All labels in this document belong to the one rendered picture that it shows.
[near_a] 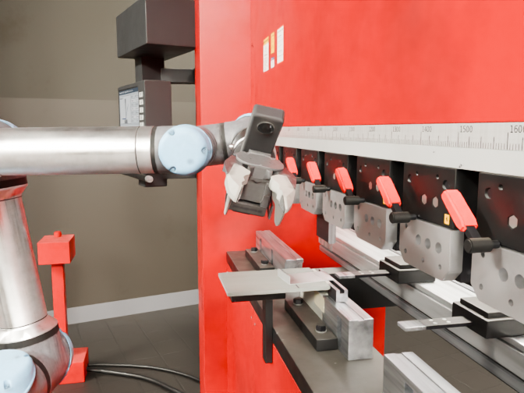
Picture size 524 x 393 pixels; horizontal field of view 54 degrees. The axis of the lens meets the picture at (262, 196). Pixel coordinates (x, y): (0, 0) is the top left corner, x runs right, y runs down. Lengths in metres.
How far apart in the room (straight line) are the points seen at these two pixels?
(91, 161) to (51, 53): 3.05
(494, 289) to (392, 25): 0.48
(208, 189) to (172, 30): 0.70
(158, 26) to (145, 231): 2.02
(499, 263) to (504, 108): 0.18
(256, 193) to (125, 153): 0.21
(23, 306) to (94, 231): 2.86
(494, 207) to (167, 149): 0.45
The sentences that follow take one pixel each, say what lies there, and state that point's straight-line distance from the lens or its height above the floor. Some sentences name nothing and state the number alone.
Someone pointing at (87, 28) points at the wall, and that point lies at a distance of 3.90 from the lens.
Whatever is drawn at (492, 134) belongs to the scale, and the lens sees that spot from 0.69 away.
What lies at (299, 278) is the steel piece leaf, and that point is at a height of 1.00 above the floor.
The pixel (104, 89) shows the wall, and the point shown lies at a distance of 3.87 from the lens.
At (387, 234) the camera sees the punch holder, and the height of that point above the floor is 1.21.
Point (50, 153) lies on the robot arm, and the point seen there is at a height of 1.36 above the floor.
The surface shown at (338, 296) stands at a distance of 1.30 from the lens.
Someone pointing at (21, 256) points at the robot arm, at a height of 1.16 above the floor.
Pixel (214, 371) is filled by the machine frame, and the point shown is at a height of 0.33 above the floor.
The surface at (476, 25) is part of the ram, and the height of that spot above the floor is 1.53.
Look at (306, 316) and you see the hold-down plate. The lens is 1.39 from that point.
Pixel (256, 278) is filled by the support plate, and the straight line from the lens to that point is 1.38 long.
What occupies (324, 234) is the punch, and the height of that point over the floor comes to 1.12.
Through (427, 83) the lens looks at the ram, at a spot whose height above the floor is 1.46.
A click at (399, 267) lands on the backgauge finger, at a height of 1.03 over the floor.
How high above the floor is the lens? 1.39
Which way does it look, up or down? 7 degrees down
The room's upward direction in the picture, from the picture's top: straight up
